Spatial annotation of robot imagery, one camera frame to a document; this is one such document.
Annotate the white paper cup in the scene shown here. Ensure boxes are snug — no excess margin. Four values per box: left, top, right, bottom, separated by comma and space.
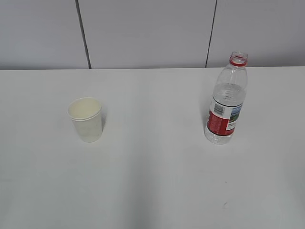
68, 97, 102, 143

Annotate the clear water bottle red label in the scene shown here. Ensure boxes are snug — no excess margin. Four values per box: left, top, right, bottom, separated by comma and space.
204, 51, 248, 145

